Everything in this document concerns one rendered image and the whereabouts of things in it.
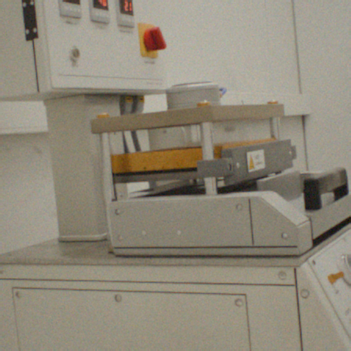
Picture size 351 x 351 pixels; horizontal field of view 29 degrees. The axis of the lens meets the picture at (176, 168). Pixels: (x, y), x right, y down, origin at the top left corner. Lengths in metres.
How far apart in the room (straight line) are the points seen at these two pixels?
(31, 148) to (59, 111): 0.46
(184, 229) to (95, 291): 0.16
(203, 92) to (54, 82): 0.20
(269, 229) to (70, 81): 0.36
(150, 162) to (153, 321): 0.21
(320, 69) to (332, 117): 0.25
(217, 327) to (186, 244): 0.10
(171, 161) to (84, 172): 0.19
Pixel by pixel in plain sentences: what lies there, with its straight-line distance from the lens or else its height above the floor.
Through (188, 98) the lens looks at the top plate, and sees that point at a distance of 0.94.
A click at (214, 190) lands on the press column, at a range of 0.83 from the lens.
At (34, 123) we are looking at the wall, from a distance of 1.44.
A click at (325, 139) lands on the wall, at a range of 3.46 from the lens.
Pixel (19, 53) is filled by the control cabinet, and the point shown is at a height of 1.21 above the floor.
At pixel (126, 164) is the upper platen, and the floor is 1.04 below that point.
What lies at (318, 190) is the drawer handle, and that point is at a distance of 0.85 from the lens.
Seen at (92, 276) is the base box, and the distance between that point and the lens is 0.90.
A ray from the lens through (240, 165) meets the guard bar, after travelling 0.85.
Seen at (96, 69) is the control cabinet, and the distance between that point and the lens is 1.01.
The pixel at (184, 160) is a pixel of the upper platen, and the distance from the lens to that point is 0.88.
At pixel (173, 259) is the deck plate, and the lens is 0.82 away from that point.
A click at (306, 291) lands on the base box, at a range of 0.77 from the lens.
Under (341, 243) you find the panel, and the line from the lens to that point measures 0.91.
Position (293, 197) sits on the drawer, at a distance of 0.97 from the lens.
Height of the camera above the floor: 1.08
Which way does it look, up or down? 3 degrees down
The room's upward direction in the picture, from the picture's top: 6 degrees counter-clockwise
